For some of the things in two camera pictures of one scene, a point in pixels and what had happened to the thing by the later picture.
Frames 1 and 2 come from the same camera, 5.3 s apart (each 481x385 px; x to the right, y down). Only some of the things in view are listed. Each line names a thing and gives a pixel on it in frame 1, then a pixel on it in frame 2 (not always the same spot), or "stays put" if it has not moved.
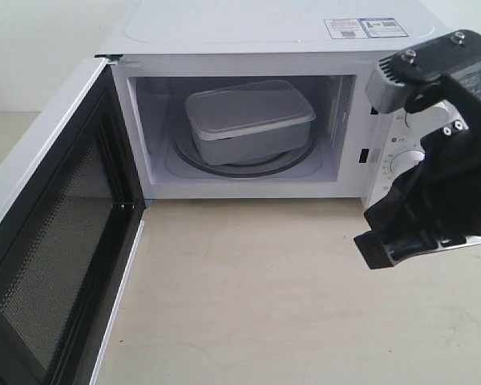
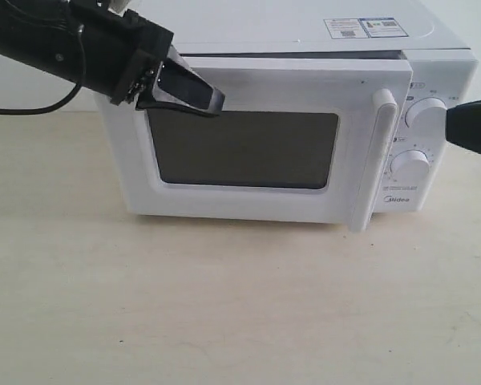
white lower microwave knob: [405, 160] stays put
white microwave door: [63, 216] to [299, 139]
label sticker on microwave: [364, 28] stays put
